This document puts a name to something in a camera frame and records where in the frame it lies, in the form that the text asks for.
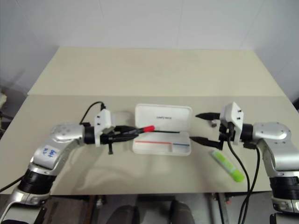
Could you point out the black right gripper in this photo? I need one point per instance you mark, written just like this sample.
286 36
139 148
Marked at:
225 134

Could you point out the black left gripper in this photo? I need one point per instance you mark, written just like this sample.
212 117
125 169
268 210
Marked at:
107 137

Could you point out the black marker with red cap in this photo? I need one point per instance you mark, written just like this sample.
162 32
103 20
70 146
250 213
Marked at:
149 128

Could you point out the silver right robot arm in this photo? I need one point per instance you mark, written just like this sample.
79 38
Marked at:
273 133

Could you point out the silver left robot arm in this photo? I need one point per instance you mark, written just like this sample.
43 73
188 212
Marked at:
58 135

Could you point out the white plastic pencil case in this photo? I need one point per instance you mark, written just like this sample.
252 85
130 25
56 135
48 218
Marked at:
163 116

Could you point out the green marker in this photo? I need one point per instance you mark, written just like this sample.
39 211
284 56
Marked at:
230 168

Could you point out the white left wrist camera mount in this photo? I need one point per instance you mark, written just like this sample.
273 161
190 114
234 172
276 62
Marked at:
104 119

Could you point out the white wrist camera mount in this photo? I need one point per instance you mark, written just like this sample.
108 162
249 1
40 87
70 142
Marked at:
104 119
232 114

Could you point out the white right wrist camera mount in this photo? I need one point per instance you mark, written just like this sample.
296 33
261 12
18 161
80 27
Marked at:
232 114

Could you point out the metal table frame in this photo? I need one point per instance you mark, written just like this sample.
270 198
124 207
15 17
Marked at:
220 205

